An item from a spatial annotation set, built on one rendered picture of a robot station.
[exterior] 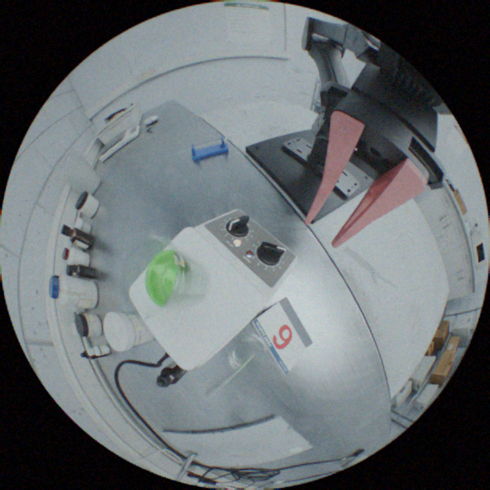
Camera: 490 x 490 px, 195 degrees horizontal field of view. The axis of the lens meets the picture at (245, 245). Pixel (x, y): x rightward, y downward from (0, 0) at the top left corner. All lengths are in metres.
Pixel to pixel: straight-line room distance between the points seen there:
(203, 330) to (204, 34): 1.69
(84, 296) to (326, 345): 0.49
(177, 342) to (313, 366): 0.21
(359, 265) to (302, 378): 0.22
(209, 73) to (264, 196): 1.42
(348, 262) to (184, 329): 0.27
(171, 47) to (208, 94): 0.62
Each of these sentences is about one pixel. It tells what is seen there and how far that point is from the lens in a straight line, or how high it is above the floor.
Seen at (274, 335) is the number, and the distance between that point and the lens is 0.21.
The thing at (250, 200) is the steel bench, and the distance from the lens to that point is 0.28.
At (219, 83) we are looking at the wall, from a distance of 1.62.
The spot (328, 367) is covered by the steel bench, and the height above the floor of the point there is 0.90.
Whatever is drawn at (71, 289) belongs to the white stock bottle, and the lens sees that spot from 0.40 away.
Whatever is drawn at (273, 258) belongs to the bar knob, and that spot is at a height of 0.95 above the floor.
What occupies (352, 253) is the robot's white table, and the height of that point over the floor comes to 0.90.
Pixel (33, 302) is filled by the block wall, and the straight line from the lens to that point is 0.56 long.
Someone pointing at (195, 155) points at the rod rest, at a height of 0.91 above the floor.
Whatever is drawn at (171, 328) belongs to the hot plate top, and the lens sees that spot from 0.17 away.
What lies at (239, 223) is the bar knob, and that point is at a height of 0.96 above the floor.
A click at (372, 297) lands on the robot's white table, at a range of 0.32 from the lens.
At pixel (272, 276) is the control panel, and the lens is 0.17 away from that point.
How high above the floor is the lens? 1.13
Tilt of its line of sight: 71 degrees down
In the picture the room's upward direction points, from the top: 10 degrees counter-clockwise
